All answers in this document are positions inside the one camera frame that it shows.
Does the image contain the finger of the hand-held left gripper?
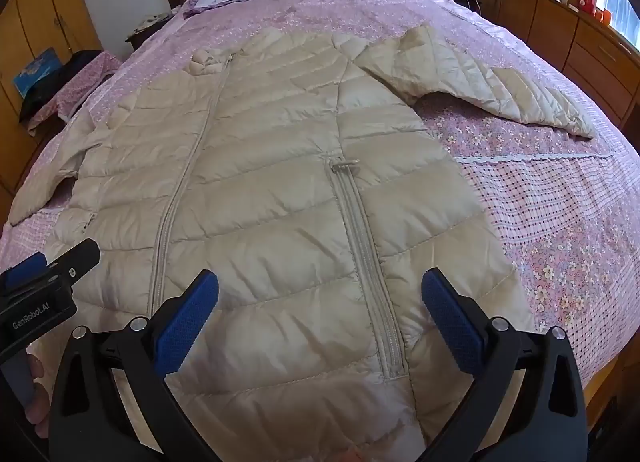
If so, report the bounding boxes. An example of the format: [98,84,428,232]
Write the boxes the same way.
[46,238,101,285]
[0,252,49,292]

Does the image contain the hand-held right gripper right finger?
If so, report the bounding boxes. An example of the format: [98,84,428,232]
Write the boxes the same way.
[414,267,588,462]

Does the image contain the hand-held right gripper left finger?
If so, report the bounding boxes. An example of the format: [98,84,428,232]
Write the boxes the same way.
[48,269,220,462]

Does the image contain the beige down jacket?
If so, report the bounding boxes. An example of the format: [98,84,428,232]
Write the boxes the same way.
[7,25,598,462]

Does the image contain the person's left hand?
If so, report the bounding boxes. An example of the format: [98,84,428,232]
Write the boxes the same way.
[22,353,52,440]

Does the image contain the pink floral bedspread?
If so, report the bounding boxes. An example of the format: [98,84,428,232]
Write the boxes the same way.
[0,0,640,393]

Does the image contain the blue book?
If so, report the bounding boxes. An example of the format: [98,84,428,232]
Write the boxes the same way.
[12,46,62,96]

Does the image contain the black clothing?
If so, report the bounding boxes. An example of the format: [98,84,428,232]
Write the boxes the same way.
[19,49,102,119]

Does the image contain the dark wooden nightstand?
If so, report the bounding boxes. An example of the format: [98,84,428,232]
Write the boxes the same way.
[125,12,175,52]

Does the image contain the patterned cloth on nightstand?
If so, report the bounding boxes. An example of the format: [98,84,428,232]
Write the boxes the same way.
[136,14,172,32]

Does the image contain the light wooden wardrobe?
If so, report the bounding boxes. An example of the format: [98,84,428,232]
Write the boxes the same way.
[0,0,104,195]

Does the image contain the wooden dresser cabinet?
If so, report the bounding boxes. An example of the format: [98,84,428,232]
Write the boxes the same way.
[474,0,640,129]

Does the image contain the window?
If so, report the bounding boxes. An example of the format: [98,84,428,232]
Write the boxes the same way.
[582,0,640,52]

